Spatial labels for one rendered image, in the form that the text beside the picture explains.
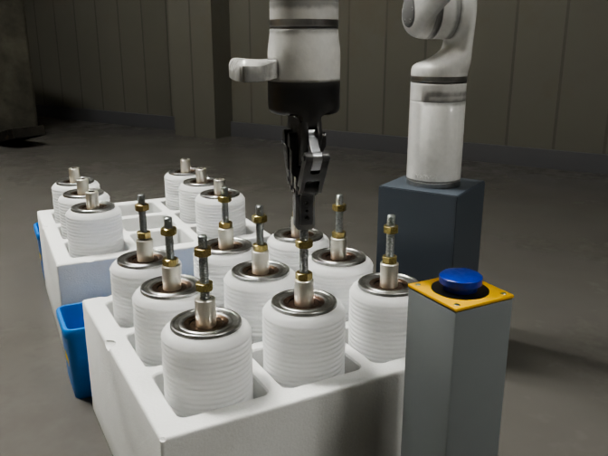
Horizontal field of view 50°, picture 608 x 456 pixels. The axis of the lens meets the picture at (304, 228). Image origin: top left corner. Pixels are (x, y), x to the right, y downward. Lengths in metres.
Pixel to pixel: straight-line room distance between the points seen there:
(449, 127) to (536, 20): 1.91
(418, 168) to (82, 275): 0.59
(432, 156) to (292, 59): 0.49
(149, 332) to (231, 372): 0.14
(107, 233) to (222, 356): 0.56
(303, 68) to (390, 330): 0.32
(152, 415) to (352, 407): 0.22
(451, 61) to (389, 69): 2.13
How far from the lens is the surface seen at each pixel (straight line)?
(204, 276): 0.69
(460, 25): 1.11
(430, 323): 0.63
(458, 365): 0.63
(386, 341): 0.79
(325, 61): 0.67
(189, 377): 0.69
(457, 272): 0.64
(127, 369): 0.79
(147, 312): 0.79
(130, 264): 0.90
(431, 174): 1.11
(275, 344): 0.74
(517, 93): 3.01
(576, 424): 1.08
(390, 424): 0.80
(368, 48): 3.26
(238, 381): 0.70
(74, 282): 1.18
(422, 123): 1.10
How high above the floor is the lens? 0.55
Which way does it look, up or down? 16 degrees down
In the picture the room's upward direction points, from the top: straight up
